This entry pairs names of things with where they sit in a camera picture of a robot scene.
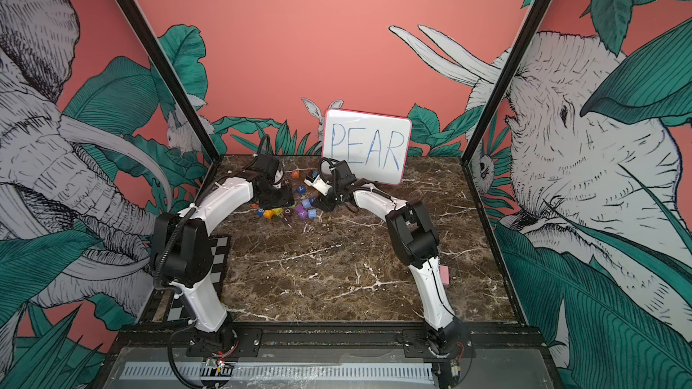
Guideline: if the purple Y block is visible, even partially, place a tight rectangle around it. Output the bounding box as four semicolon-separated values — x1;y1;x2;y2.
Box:
295;204;307;217

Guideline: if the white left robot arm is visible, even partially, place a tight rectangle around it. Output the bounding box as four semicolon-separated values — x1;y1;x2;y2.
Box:
150;154;294;333

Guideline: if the black right frame post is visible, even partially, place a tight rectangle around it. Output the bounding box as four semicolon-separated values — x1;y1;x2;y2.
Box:
461;0;553;167

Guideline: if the black white checkerboard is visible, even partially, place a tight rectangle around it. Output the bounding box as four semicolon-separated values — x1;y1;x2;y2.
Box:
166;234;231;322

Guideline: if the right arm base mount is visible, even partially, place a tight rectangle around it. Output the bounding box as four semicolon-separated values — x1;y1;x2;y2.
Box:
398;327;476;360

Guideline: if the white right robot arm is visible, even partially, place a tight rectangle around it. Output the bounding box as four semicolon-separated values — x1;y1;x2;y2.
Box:
305;174;472;357

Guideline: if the white perforated rail strip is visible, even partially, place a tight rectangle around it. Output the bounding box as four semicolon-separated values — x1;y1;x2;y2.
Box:
117;361;435;383

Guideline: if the black frame post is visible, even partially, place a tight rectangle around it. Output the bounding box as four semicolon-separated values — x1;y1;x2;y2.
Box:
461;0;553;167
115;0;221;162

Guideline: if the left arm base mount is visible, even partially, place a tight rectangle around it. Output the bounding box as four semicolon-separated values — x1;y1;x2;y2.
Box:
186;327;262;359

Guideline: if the pink eraser block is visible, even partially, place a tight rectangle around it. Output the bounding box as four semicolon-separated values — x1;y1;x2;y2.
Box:
440;265;450;286

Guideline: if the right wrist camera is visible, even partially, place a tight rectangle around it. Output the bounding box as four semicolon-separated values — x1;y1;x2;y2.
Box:
304;173;332;196

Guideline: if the pink framed PEAR whiteboard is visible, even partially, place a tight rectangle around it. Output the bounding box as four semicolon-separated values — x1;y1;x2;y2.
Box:
322;109;413;185

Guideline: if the black left frame post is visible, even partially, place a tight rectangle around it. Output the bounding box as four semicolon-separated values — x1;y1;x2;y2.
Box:
115;0;221;162

